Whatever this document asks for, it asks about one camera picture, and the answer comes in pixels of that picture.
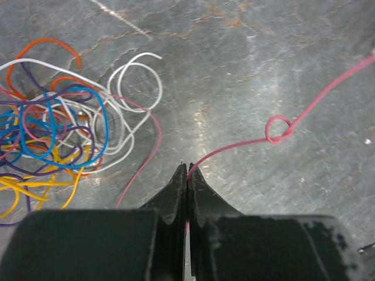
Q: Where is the pink thin wire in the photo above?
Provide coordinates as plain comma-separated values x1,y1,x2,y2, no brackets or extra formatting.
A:
116,53,375,232

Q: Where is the colourful wire bundle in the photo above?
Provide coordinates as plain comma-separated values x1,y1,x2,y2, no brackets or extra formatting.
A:
0,37,163,228

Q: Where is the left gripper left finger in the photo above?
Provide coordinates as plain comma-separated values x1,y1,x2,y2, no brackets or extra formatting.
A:
137,164,187,280

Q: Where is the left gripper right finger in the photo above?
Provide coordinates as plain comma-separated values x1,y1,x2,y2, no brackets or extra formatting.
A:
187,163,242,280

